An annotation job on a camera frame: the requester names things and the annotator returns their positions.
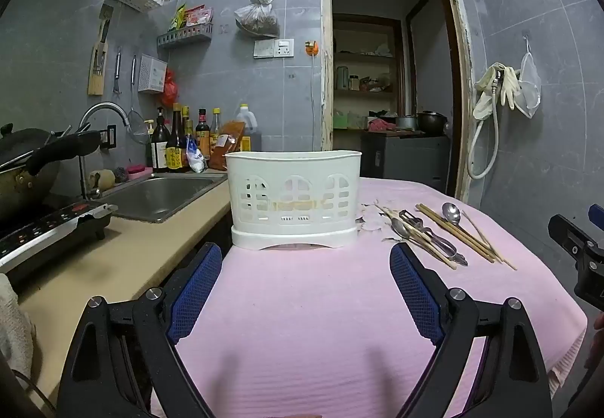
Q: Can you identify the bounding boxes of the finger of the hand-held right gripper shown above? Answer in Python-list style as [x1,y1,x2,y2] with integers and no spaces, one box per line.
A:
[549,213,590,258]

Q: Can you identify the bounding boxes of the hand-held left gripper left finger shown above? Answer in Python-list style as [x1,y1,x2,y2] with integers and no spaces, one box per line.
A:
[55,243,223,418]

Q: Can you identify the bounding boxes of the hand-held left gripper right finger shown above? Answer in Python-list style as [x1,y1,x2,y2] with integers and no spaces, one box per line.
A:
[389,242,554,418]

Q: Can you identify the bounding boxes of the white plastic utensil caddy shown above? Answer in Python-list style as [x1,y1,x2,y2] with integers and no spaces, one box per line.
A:
[224,149,362,251]

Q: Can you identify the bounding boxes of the stainless steel sink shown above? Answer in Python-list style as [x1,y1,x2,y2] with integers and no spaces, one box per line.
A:
[98,174,228,224]

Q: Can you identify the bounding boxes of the pink floral tablecloth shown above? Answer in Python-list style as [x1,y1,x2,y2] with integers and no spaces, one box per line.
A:
[150,177,590,418]

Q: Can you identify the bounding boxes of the white blue bag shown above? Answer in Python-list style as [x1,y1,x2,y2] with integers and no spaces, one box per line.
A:
[186,135,209,174]

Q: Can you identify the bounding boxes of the grey metal cabinet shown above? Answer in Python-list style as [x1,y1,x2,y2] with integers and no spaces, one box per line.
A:
[361,132,452,193]

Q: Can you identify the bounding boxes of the tan loofah scrubber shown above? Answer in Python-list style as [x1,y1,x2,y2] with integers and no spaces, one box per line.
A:
[88,169,115,193]

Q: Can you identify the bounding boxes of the white mesh bag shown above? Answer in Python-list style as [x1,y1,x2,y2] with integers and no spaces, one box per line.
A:
[516,52,543,119]

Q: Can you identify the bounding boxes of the tall soy sauce bottle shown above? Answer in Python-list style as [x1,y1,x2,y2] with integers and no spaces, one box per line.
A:
[165,102,189,173]

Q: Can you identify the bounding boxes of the orange brown packet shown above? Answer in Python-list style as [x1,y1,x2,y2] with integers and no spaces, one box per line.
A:
[208,119,247,172]

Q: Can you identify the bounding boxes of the yellow pump bottle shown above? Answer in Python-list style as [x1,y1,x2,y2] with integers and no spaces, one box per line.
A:
[145,118,156,170]

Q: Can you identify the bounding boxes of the red-labelled sauce bottle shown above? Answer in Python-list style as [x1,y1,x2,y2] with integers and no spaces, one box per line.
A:
[195,109,212,160]

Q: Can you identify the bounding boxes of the cream rubber gloves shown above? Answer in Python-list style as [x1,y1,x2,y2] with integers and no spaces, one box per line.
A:
[473,61,522,120]

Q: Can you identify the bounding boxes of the black induction cooker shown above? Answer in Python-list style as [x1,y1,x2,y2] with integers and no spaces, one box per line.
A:
[0,199,119,278]

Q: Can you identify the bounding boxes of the clear yellow-capped bottle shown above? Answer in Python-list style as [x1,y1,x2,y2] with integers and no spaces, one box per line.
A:
[210,107,223,151]

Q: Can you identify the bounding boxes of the black pot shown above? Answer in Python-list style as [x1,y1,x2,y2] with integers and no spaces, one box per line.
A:
[417,110,448,135]

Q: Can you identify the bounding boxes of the metal mesh strainer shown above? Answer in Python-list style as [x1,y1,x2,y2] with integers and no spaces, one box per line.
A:
[126,55,148,144]

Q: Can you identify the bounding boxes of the green box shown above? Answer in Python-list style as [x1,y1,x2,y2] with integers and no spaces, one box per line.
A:
[333,111,367,131]

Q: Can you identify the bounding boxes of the white towel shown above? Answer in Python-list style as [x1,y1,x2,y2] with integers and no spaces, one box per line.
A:
[0,273,37,382]

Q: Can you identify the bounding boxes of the red plastic bag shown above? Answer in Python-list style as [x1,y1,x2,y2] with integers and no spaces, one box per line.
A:
[163,68,180,104]

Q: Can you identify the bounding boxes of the chrome faucet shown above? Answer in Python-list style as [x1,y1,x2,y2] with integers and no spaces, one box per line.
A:
[77,101,131,200]

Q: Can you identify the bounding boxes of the black wok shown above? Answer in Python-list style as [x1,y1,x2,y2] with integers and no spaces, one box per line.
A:
[0,123,103,223]

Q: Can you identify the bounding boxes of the wooden shelf unit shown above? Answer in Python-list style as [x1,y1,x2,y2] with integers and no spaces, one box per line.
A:
[332,14,405,132]

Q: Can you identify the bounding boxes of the wooden knife rack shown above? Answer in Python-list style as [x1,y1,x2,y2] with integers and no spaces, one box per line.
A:
[87,4,114,96]

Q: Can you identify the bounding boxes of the yellow green snack packet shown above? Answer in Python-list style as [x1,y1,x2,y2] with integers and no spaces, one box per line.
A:
[169,3,188,32]

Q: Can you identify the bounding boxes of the red snack packet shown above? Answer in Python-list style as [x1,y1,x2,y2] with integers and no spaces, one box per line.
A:
[184,6,214,28]

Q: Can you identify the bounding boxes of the clear bag of dried goods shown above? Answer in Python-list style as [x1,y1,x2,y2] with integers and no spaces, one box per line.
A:
[234,0,280,40]

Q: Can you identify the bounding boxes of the white hose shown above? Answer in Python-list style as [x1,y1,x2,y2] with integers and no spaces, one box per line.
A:
[467,69,502,181]

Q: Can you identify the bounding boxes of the black cable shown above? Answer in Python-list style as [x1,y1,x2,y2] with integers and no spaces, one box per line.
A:
[8,367,58,418]

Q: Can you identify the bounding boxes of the wooden door frame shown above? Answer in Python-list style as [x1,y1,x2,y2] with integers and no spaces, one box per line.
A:
[319,0,475,207]

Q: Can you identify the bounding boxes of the white plastic wall box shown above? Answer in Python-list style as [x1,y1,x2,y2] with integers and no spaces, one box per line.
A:
[138,53,169,94]

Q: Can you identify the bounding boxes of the long-handled metal peeler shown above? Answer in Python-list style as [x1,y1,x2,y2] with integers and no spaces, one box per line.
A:
[112,47,123,94]

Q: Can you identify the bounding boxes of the grey wall shelf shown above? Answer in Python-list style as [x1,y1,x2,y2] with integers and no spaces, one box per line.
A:
[157,24,214,49]

